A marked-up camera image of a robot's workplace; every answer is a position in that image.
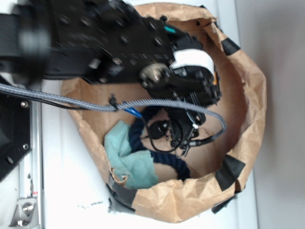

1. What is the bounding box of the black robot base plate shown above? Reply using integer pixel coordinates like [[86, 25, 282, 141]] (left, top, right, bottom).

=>
[[0, 94, 31, 181]]

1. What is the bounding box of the metal corner bracket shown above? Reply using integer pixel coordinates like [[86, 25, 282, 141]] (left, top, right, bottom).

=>
[[9, 198, 40, 229]]

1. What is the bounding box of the green cloth towel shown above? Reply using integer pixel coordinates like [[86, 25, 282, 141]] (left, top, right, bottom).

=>
[[104, 121, 158, 189]]

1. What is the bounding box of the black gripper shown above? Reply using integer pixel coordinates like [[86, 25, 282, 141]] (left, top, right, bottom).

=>
[[47, 0, 205, 101]]

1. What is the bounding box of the thin black cable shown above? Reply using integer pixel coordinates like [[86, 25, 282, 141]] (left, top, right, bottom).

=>
[[40, 99, 215, 153]]

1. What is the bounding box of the grey braided cable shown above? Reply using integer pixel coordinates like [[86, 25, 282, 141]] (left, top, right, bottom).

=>
[[0, 83, 227, 141]]

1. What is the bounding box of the aluminium frame rail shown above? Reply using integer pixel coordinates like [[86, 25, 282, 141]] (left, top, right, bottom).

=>
[[14, 101, 45, 229]]

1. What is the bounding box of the wrist camera with white band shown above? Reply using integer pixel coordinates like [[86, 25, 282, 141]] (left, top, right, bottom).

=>
[[170, 35, 222, 106]]

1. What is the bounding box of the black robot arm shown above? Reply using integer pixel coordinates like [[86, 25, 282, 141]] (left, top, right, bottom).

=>
[[0, 0, 203, 98]]

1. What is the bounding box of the brown paper bag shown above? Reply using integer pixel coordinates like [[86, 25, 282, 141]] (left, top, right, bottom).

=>
[[70, 3, 267, 223]]

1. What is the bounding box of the dark blue rope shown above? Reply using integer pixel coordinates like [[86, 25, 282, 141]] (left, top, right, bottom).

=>
[[128, 106, 191, 180]]

